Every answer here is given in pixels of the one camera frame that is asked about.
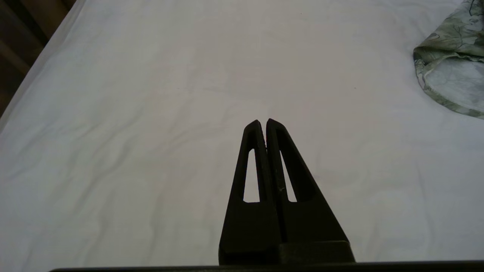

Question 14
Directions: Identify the green floral button shirt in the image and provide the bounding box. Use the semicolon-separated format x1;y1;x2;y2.
413;0;484;119

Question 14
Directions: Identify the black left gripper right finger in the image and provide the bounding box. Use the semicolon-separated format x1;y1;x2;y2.
266;118;356;265

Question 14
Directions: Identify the bed with white sheet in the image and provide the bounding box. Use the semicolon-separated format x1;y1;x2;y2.
0;0;484;267

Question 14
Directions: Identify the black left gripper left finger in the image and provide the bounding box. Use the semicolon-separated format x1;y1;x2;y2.
219;120;282;265

